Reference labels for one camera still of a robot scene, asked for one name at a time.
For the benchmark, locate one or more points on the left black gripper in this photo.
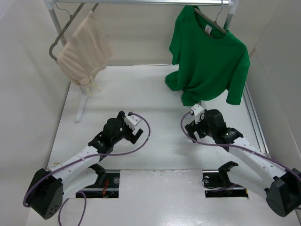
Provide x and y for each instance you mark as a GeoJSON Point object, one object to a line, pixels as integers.
{"type": "Point", "coordinates": [121, 116]}

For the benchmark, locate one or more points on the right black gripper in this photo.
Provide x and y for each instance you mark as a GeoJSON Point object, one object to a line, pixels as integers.
{"type": "Point", "coordinates": [190, 129]}

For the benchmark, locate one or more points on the green t shirt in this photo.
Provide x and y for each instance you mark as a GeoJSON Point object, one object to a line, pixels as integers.
{"type": "Point", "coordinates": [209, 61]}

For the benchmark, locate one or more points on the grey clothes hanger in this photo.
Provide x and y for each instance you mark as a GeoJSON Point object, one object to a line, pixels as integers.
{"type": "Point", "coordinates": [214, 24]}

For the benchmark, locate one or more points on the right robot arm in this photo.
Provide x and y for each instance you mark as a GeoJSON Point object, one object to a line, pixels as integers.
{"type": "Point", "coordinates": [277, 184]}

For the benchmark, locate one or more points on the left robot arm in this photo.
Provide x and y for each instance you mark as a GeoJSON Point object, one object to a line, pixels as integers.
{"type": "Point", "coordinates": [49, 189]}

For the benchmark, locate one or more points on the grey hanger with beige garment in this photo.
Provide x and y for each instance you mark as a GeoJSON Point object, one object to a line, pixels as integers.
{"type": "Point", "coordinates": [61, 31]}

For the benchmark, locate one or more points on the beige hanging garment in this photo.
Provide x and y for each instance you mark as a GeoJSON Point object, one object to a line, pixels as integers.
{"type": "Point", "coordinates": [85, 54]}

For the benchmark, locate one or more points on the metal clothes rack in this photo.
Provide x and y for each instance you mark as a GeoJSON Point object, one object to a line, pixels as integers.
{"type": "Point", "coordinates": [231, 4]}

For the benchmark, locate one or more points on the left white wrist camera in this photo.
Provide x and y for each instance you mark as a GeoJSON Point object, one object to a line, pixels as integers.
{"type": "Point", "coordinates": [132, 121]}

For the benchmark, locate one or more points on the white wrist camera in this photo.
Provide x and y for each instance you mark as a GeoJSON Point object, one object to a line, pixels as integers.
{"type": "Point", "coordinates": [197, 110]}
{"type": "Point", "coordinates": [132, 121]}

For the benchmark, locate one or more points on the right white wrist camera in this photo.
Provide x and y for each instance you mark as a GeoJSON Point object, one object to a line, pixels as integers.
{"type": "Point", "coordinates": [197, 110]}

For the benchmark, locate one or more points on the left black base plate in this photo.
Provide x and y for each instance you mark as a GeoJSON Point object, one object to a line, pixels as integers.
{"type": "Point", "coordinates": [105, 186]}

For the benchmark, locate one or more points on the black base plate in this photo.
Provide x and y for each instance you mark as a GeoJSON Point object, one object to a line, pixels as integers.
{"type": "Point", "coordinates": [105, 186]}
{"type": "Point", "coordinates": [217, 187]}

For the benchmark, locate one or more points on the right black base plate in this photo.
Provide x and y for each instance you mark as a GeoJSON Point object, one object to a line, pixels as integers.
{"type": "Point", "coordinates": [217, 187]}

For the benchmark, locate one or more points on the aluminium rail on table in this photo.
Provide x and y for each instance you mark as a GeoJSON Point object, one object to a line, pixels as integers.
{"type": "Point", "coordinates": [260, 139]}

